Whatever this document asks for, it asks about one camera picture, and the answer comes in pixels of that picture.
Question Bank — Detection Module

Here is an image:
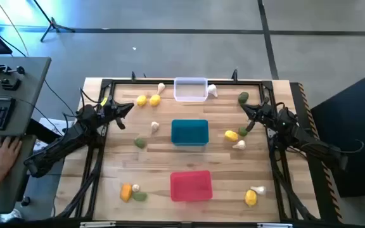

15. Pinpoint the clear plastic bin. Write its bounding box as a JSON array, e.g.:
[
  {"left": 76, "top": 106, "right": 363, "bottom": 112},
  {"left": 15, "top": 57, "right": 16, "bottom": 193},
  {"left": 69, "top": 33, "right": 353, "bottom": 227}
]
[{"left": 173, "top": 77, "right": 209, "bottom": 103}]

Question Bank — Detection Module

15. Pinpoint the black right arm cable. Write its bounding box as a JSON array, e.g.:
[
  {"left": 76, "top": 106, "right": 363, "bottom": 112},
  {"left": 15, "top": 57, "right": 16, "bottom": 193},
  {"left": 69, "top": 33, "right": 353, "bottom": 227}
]
[{"left": 336, "top": 139, "right": 365, "bottom": 156}]

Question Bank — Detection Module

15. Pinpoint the yellow floor cable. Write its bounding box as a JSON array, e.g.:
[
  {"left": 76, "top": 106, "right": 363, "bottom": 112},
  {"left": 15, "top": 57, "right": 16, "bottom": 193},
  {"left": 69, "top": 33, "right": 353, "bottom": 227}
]
[{"left": 0, "top": 0, "right": 30, "bottom": 57}]

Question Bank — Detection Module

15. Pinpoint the blue plastic bin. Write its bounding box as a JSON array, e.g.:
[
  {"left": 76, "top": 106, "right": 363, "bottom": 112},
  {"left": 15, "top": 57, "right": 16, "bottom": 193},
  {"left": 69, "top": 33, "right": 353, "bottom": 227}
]
[{"left": 170, "top": 118, "right": 210, "bottom": 147}]

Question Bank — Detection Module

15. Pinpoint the person's hand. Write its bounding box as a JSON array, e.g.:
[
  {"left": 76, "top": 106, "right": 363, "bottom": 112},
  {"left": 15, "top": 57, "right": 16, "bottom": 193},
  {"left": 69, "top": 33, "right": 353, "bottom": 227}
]
[{"left": 0, "top": 136, "right": 23, "bottom": 179}]

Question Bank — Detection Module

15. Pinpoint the red plastic bin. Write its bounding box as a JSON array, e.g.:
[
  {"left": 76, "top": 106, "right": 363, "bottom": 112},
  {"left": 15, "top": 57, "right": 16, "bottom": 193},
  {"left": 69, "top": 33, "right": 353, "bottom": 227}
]
[{"left": 169, "top": 170, "right": 214, "bottom": 203}]

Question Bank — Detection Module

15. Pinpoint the black desk cable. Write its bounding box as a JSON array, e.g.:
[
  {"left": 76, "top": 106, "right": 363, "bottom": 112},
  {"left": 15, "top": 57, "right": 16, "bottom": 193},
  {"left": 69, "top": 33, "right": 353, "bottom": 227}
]
[{"left": 42, "top": 79, "right": 77, "bottom": 117}]

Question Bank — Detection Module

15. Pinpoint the large orange-yellow lemon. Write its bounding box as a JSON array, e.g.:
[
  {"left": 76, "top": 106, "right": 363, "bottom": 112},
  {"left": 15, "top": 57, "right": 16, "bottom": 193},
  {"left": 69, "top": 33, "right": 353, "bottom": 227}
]
[{"left": 120, "top": 182, "right": 133, "bottom": 203}]

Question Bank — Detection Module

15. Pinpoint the yellow-black hazard strip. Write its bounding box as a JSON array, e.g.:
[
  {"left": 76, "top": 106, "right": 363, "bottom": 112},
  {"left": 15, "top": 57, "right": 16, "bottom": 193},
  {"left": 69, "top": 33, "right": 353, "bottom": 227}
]
[{"left": 296, "top": 82, "right": 345, "bottom": 224}]

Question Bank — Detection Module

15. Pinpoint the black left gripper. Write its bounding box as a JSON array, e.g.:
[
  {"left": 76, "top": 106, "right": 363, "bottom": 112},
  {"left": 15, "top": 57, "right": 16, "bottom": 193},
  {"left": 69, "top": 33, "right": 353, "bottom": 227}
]
[{"left": 96, "top": 99, "right": 135, "bottom": 130}]

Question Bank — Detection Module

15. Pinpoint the black desk clamp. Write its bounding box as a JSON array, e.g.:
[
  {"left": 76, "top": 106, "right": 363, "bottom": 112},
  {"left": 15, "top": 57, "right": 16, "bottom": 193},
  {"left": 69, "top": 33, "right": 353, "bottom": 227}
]
[
  {"left": 0, "top": 74, "right": 22, "bottom": 92},
  {"left": 0, "top": 62, "right": 25, "bottom": 76}
]

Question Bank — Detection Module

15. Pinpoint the silver metal bracket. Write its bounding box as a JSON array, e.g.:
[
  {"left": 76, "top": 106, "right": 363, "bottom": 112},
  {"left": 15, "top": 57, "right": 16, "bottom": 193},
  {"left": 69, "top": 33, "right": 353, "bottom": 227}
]
[
  {"left": 79, "top": 221, "right": 117, "bottom": 228},
  {"left": 257, "top": 222, "right": 293, "bottom": 228}
]

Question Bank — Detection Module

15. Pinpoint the black tripod stand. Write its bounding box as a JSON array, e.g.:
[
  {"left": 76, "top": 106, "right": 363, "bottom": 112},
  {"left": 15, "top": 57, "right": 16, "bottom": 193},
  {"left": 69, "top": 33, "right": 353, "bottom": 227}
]
[{"left": 32, "top": 0, "right": 75, "bottom": 43}]

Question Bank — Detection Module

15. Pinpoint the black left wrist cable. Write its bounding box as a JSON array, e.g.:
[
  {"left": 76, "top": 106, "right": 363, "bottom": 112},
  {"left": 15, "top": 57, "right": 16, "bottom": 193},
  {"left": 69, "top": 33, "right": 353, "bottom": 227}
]
[{"left": 79, "top": 87, "right": 103, "bottom": 110}]

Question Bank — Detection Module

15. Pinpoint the dark blue floor mat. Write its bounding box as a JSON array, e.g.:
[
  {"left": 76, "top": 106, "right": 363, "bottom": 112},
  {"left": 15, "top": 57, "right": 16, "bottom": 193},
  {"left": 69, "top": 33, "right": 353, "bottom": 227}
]
[{"left": 309, "top": 65, "right": 365, "bottom": 199}]

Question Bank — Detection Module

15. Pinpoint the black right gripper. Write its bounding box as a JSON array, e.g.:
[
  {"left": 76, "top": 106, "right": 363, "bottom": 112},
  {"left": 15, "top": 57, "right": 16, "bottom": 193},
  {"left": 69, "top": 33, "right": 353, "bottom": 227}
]
[{"left": 240, "top": 100, "right": 278, "bottom": 131}]

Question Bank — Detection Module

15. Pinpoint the grey side desk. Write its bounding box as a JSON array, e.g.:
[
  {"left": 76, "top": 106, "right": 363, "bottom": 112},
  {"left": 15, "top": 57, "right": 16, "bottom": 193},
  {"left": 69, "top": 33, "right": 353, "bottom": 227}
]
[{"left": 0, "top": 56, "right": 52, "bottom": 215}]

